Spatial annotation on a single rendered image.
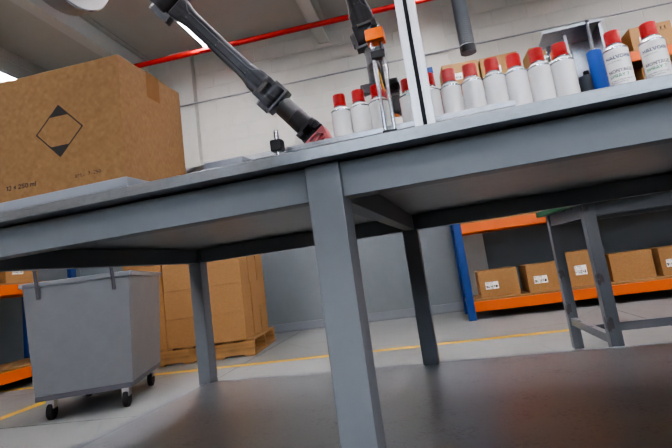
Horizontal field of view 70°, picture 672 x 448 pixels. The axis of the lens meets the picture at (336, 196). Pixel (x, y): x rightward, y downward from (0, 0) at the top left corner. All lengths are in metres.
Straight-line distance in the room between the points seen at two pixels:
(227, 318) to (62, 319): 1.60
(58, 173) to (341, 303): 0.64
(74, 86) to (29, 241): 0.33
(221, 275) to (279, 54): 3.09
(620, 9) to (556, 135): 5.76
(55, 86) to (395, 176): 0.74
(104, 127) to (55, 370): 2.45
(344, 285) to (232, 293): 3.68
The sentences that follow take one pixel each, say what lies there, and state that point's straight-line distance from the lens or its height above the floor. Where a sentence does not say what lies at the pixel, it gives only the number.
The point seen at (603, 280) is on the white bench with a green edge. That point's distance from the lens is 2.37.
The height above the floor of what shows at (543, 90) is 0.97.
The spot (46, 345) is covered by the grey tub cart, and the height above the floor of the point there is 0.43.
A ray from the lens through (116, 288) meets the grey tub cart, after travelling 3.20.
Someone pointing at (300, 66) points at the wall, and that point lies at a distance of 6.21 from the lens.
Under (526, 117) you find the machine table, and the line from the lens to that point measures 0.76.
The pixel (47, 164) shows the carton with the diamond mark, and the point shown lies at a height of 0.92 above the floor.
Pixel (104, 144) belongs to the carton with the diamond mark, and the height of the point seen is 0.94.
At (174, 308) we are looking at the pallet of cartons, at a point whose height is 0.49.
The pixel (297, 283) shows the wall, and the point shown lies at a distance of 5.74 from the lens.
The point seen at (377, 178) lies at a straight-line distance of 0.78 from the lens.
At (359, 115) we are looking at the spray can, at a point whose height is 1.01.
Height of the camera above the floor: 0.63
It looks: 9 degrees up
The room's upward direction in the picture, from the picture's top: 8 degrees counter-clockwise
